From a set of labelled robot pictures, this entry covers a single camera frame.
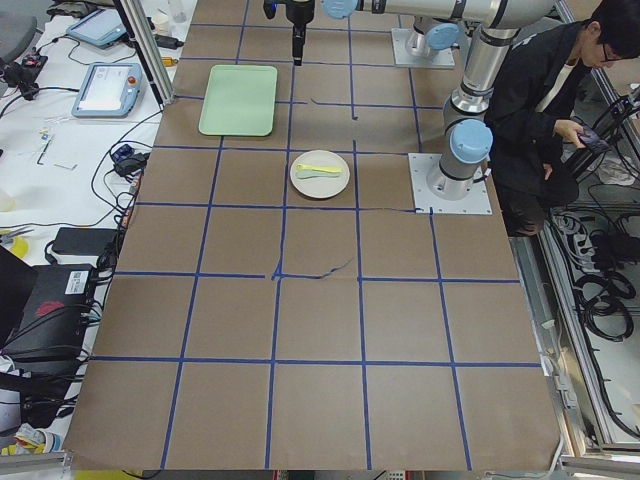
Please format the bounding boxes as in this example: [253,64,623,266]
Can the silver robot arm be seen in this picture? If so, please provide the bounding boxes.
[322,0,554,128]
[262,1,460,68]

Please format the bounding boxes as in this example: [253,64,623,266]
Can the blue teach pendant far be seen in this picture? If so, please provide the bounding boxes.
[66,9,126,49]

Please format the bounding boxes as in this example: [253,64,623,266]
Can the black smartphone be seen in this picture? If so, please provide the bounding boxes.
[578,125,610,155]

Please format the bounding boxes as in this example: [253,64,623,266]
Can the yellow plastic fork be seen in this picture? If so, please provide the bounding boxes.
[296,164,343,174]

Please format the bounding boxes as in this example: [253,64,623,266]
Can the black power adapter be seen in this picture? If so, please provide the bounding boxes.
[51,227,116,256]

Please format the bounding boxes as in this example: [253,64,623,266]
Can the blue teach pendant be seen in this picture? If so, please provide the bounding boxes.
[71,62,143,118]
[66,9,126,49]

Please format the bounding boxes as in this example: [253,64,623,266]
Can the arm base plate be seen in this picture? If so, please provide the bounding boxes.
[391,24,459,69]
[408,153,492,215]

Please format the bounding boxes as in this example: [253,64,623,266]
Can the black computer box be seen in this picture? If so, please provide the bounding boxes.
[1,264,98,363]

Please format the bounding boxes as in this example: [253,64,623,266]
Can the white round plate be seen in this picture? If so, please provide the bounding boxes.
[289,150,351,199]

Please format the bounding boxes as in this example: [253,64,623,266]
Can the pale green plastic spoon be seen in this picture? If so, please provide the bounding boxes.
[295,170,342,180]

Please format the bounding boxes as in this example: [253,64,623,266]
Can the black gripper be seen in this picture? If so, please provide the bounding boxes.
[263,0,314,66]

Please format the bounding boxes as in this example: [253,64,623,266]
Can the aluminium frame post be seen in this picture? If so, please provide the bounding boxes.
[113,0,175,108]

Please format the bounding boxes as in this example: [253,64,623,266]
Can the blue teach pendant near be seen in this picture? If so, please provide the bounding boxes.
[71,62,143,118]

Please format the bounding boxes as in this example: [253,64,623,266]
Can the green plastic tray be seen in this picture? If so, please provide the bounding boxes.
[198,65,278,137]

